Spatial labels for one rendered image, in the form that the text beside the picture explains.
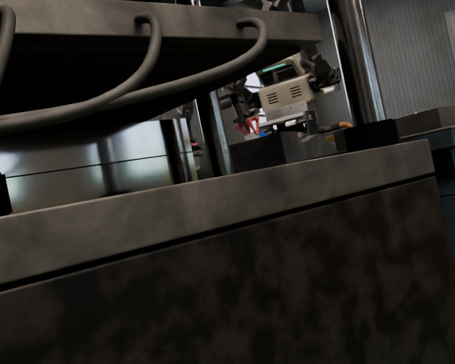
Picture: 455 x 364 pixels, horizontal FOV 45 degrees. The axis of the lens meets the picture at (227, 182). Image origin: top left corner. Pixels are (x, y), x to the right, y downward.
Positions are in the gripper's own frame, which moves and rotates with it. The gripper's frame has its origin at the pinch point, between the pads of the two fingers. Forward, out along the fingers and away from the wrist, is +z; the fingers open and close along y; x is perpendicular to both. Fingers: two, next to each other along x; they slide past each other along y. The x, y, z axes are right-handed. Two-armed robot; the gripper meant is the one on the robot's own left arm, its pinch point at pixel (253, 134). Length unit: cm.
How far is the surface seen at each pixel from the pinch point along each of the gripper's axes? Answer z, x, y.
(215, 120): 2, -77, 74
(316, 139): 13.6, -10.9, 40.9
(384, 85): -42, 651, -361
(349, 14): -1, -75, 116
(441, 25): -88, 698, -254
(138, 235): 19, -129, 118
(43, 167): -1, -114, 64
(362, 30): 3, -74, 116
